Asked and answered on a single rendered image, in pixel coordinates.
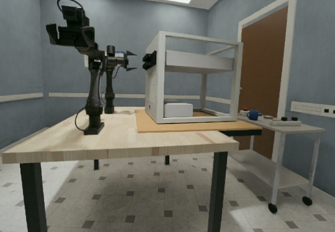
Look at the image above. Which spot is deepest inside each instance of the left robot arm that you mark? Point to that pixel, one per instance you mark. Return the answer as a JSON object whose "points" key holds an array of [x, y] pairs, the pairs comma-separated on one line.
{"points": [[110, 61]]}

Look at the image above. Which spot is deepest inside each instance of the white server rack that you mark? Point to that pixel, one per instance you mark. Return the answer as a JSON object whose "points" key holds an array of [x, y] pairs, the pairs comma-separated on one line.
{"points": [[180, 112]]}

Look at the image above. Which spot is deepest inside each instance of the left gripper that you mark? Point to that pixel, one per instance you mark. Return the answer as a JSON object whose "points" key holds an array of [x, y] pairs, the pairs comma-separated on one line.
{"points": [[123, 60]]}

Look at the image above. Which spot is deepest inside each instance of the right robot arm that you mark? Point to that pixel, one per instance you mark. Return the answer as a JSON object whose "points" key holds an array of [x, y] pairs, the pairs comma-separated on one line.
{"points": [[93, 106]]}

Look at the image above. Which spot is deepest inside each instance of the tan cardboard sheet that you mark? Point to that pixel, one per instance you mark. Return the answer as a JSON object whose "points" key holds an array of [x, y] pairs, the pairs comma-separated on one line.
{"points": [[145, 124]]}

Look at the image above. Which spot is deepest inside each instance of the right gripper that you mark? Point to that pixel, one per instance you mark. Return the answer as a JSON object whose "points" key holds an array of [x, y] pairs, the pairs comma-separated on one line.
{"points": [[81, 36]]}

